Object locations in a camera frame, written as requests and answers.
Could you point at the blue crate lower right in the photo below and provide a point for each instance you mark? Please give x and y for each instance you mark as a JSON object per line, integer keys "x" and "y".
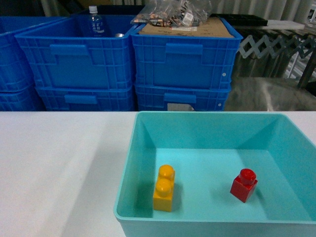
{"x": 156, "y": 98}

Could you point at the teal plastic bin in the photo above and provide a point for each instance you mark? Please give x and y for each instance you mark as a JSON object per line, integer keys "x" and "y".
{"x": 207, "y": 151}

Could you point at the blue crate upper left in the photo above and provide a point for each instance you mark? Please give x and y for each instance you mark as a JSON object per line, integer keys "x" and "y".
{"x": 65, "y": 54}

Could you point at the yellow two-stud block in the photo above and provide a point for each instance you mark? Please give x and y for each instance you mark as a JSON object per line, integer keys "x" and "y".
{"x": 164, "y": 189}

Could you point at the clear bag of parts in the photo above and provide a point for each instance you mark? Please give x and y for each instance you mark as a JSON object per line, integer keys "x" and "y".
{"x": 174, "y": 13}

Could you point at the clear water bottle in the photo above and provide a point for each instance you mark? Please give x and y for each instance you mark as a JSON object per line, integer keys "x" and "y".
{"x": 97, "y": 25}

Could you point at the black tray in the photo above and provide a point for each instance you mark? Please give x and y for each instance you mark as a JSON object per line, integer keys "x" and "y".
{"x": 242, "y": 19}

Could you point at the blue crate far left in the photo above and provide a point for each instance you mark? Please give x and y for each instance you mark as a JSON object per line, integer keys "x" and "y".
{"x": 17, "y": 86}

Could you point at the brown cardboard sheet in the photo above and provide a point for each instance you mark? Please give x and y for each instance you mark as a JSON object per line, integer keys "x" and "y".
{"x": 185, "y": 29}

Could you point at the blue crate lower left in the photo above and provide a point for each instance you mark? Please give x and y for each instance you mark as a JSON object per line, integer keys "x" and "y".
{"x": 70, "y": 99}

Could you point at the grey expandable roller conveyor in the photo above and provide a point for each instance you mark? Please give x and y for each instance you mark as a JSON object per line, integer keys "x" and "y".
{"x": 260, "y": 43}

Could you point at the blue crate with cardboard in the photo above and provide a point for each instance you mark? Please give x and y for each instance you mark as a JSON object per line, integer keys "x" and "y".
{"x": 187, "y": 59}

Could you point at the red single-stud block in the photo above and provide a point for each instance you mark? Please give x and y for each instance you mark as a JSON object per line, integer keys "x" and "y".
{"x": 244, "y": 184}

